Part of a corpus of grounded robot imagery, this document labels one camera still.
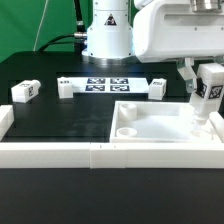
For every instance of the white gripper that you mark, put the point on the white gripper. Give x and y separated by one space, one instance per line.
171 29

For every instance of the white square tabletop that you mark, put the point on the white square tabletop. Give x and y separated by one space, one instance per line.
162 122

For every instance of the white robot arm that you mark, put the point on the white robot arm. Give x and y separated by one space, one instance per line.
110 36

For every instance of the white marker sheet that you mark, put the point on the white marker sheet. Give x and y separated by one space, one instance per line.
109 85

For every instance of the green backdrop curtain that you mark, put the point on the green backdrop curtain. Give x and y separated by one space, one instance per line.
29 24

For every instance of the white U-shaped fence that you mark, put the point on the white U-shaped fence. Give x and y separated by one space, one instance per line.
105 155

